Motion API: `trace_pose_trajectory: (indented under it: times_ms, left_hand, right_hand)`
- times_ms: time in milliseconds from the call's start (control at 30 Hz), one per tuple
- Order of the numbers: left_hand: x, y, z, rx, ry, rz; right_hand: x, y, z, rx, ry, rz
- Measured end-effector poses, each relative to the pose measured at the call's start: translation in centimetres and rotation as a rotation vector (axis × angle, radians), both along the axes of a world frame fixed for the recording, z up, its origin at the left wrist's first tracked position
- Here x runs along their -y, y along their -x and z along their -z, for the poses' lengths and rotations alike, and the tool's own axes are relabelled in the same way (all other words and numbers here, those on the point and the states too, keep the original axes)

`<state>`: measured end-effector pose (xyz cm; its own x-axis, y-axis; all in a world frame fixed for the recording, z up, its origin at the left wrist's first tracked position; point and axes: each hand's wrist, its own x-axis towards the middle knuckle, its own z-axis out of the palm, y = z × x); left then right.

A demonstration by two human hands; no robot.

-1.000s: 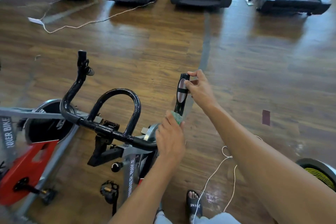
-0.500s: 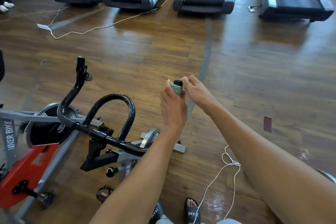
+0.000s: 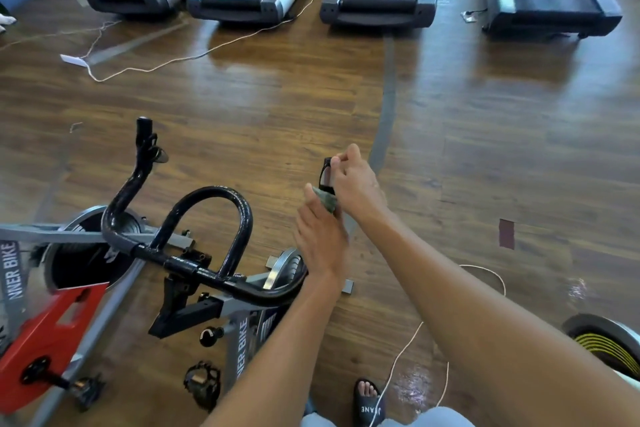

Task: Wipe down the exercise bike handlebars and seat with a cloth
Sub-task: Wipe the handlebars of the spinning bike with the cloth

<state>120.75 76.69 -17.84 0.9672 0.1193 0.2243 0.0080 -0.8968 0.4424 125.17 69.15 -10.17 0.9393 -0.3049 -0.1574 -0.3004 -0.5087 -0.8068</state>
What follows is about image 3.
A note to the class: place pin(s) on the person's right hand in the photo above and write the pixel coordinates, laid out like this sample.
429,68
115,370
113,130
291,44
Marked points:
358,187

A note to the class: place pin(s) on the person's left hand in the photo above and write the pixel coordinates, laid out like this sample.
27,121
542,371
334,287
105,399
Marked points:
320,241

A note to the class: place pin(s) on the green checkered cleaning cloth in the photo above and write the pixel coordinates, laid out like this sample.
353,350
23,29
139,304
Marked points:
327,199

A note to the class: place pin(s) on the red and grey spin bike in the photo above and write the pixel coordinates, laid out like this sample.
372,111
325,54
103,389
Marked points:
50,342
240,231

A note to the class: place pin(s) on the white bike with yellow flywheel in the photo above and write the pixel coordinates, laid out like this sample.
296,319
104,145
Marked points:
605,342

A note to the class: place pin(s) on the person's left forearm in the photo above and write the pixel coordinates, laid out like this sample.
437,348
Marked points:
285,362

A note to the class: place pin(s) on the person's right forearm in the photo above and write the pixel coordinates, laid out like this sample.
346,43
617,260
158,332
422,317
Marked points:
500,332

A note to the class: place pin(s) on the brown tape patch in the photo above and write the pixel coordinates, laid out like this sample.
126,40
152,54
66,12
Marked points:
507,233

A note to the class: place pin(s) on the black sandal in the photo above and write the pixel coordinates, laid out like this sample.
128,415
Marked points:
368,404

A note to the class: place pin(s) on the small grey floor plug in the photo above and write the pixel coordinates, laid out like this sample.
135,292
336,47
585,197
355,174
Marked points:
472,14

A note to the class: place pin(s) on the white power strip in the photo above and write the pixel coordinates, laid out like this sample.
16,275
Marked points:
73,60

